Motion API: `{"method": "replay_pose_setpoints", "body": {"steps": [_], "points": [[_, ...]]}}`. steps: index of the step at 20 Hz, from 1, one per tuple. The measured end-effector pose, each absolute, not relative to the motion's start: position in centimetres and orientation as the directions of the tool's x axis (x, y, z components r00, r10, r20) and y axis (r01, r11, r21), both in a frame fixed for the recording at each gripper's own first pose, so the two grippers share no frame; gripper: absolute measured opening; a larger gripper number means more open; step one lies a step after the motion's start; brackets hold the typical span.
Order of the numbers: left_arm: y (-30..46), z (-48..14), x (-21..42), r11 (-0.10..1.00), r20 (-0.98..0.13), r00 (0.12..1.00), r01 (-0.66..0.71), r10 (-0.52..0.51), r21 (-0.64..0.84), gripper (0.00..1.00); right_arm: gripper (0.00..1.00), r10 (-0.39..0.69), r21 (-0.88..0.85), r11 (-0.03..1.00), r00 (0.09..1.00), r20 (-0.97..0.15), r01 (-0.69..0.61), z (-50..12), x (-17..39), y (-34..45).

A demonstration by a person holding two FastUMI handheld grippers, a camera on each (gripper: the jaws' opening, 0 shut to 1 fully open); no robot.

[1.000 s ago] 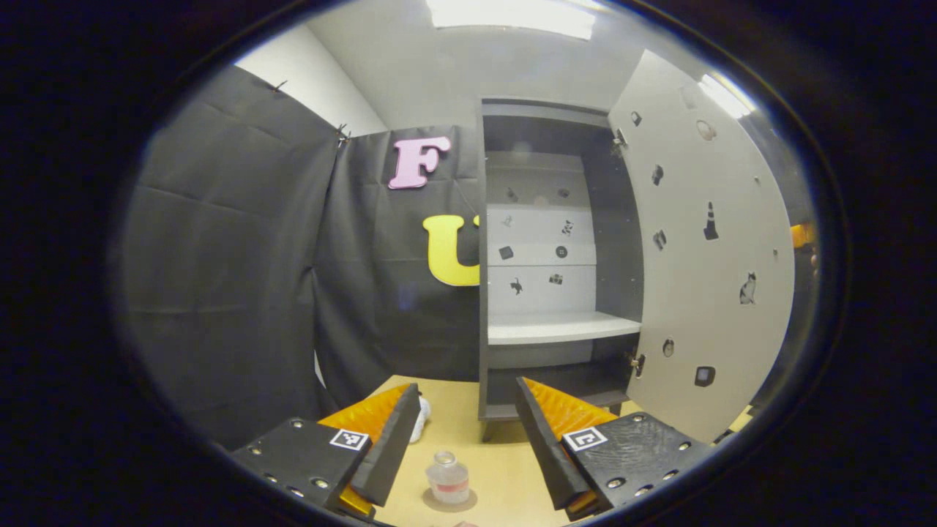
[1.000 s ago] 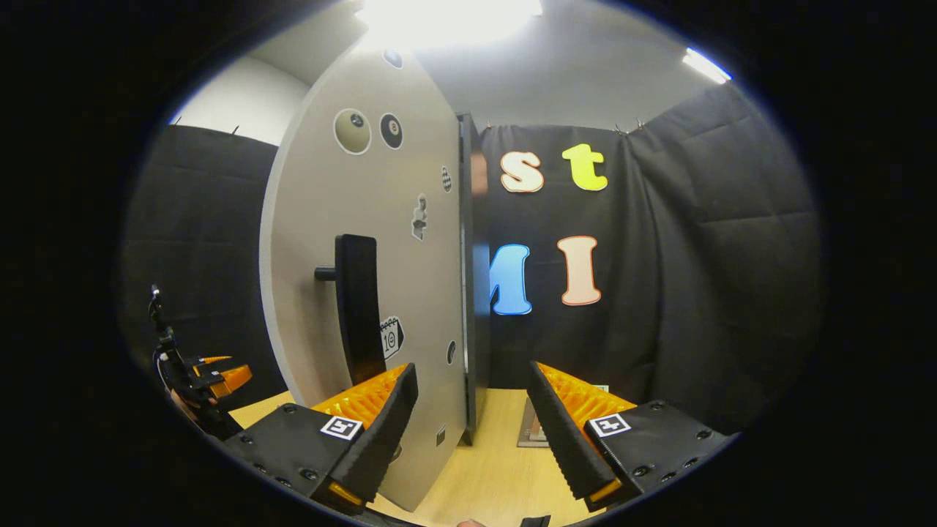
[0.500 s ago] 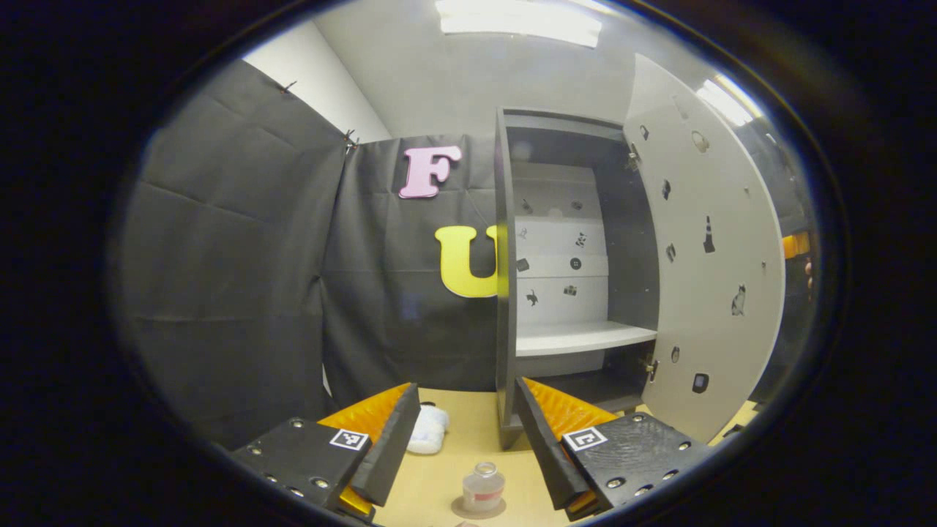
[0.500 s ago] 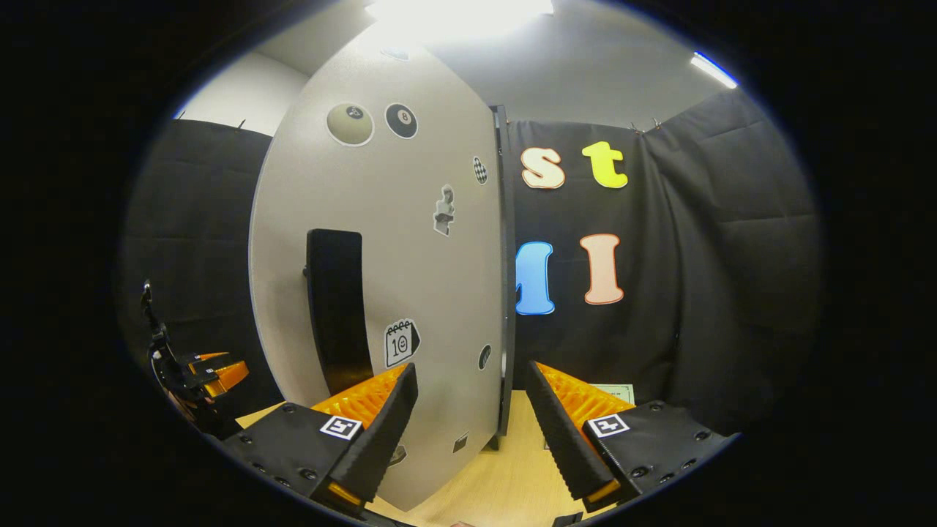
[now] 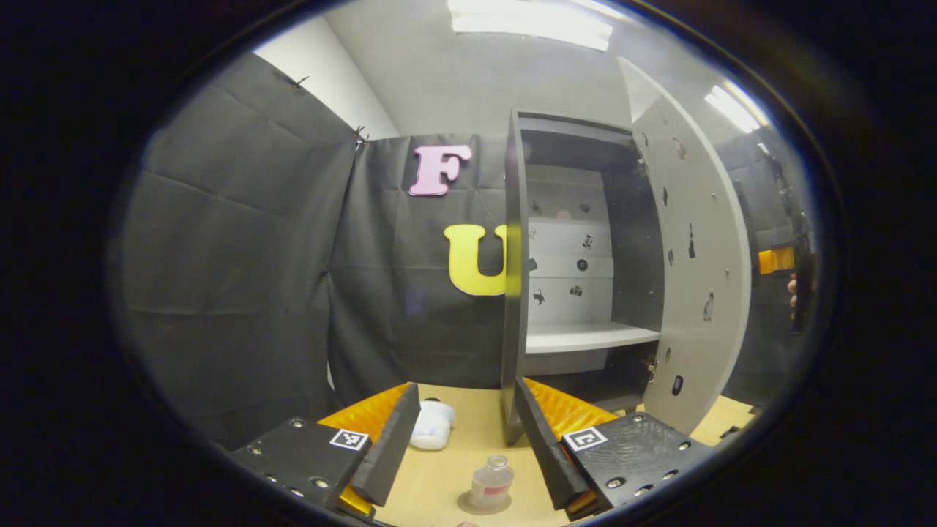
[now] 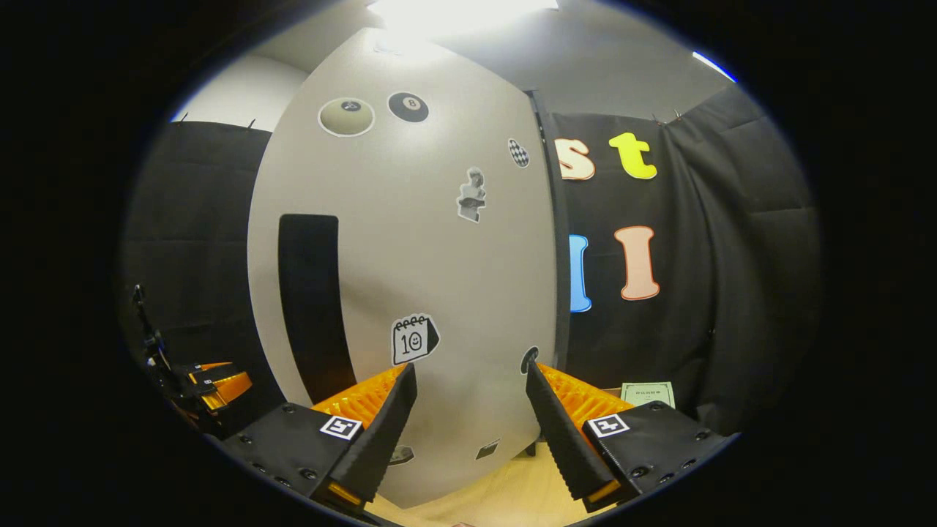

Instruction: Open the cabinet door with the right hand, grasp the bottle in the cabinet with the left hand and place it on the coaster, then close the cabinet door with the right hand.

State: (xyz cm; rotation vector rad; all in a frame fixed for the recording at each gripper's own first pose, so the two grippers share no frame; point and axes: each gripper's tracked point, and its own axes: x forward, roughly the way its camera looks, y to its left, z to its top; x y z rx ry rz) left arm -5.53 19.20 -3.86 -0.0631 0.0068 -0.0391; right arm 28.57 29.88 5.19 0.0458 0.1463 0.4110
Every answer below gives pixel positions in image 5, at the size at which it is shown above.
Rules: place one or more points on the white cabinet shelf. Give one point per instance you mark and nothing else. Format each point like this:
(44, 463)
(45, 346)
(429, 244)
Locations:
(585, 337)

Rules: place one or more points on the ceiling light panel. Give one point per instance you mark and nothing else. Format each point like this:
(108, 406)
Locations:
(531, 25)
(736, 107)

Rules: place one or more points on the black backdrop cloth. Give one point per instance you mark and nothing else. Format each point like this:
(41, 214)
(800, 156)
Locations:
(234, 256)

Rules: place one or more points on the white fluffy toy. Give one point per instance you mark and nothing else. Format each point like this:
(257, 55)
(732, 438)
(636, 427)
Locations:
(432, 428)

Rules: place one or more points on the grey cabinet door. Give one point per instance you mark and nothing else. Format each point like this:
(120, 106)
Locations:
(703, 241)

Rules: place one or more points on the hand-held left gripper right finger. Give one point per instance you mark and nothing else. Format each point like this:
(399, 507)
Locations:
(545, 454)

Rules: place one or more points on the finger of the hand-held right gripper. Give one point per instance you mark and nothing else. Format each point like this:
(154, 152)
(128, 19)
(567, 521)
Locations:
(776, 260)

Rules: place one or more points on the brown round coaster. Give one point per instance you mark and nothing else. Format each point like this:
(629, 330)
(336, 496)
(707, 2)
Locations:
(463, 503)

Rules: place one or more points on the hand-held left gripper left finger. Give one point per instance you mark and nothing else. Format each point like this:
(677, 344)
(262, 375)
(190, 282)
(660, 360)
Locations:
(395, 446)

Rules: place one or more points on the grey cabinet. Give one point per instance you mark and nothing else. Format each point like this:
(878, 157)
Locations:
(512, 329)

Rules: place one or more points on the clear bottle with pink label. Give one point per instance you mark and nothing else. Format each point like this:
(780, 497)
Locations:
(490, 487)

